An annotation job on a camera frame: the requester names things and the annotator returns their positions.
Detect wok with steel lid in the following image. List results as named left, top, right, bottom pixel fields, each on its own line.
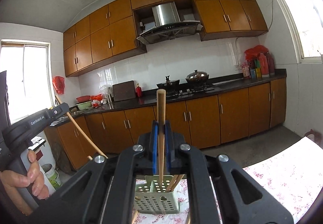
left=186, top=70, right=210, bottom=84

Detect wide sliding window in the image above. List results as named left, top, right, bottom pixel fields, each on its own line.
left=0, top=39, right=56, bottom=124

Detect black kitchen countertop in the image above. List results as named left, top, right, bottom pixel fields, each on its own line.
left=50, top=69, right=287, bottom=126

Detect tall white barrel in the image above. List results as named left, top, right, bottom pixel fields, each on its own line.
left=21, top=130, right=56, bottom=210

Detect dark red thermos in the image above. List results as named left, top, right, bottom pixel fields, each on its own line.
left=268, top=53, right=276, bottom=75

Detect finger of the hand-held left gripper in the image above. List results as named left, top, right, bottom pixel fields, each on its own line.
left=47, top=102, right=70, bottom=120

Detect green plastic basin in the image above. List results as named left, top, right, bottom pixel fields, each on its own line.
left=76, top=100, right=93, bottom=110

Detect wooden chair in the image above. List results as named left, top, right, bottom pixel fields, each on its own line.
left=303, top=129, right=323, bottom=143

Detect black wok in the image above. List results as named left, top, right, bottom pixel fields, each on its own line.
left=156, top=76, right=181, bottom=90

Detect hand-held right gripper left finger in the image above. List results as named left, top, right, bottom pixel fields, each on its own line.
left=26, top=119, right=162, bottom=224

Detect person's left forearm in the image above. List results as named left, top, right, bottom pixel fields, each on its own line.
left=6, top=187, right=34, bottom=216

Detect white paint bucket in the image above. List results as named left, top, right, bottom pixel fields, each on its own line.
left=42, top=164, right=63, bottom=190

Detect steel range hood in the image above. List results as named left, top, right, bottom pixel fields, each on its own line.
left=136, top=2, right=203, bottom=45

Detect wooden wall cabinets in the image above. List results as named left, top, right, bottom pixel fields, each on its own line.
left=63, top=0, right=268, bottom=78

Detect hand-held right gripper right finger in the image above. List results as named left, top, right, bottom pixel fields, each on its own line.
left=164, top=121, right=295, bottom=224

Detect black gas stove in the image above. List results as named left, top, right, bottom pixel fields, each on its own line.
left=161, top=84, right=215, bottom=98

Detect wall cable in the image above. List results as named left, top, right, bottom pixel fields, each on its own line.
left=235, top=0, right=275, bottom=67

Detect dark wooden cutting board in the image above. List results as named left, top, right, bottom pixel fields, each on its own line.
left=112, top=80, right=137, bottom=102

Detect dark sack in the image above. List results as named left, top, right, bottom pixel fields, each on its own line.
left=52, top=141, right=72, bottom=174

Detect hanging red plastic bag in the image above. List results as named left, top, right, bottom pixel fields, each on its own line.
left=52, top=76, right=65, bottom=95

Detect pink floral tablecloth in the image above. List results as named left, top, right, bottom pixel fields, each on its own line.
left=131, top=137, right=323, bottom=224

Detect wooden chopstick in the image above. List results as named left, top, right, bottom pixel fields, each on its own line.
left=167, top=175, right=180, bottom=192
left=156, top=89, right=167, bottom=186
left=55, top=95, right=109, bottom=159
left=173, top=174, right=186, bottom=190
left=131, top=196, right=140, bottom=224

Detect person's left hand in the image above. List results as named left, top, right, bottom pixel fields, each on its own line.
left=0, top=150, right=51, bottom=200

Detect green plastic utensil holder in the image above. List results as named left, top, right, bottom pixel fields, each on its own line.
left=134, top=175, right=190, bottom=214

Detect large red plastic bag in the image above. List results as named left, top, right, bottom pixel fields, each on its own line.
left=244, top=45, right=269, bottom=62

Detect wooden base cabinets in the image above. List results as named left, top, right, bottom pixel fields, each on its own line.
left=44, top=78, right=287, bottom=171

